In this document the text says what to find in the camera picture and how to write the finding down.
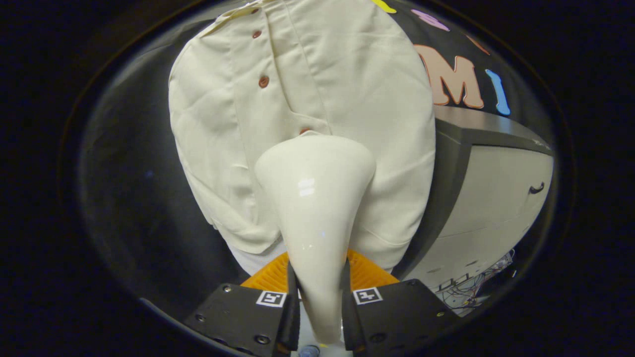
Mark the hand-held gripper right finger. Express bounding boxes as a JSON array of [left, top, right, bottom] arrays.
[[341, 249, 460, 355]]

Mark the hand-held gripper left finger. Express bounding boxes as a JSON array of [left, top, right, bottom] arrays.
[[184, 252, 301, 357]]

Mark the white garment steamer head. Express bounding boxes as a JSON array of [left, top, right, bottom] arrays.
[[254, 135, 377, 345]]

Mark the cream button-up shirt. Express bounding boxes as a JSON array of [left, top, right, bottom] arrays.
[[169, 0, 437, 271]]

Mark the black backdrop cloth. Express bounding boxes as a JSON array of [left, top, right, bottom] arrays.
[[77, 0, 554, 318]]

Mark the white cabinet with grey top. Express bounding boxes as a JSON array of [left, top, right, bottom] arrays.
[[392, 105, 555, 318]]

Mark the tangle of thin wires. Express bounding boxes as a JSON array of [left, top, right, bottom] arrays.
[[434, 249, 517, 314]]

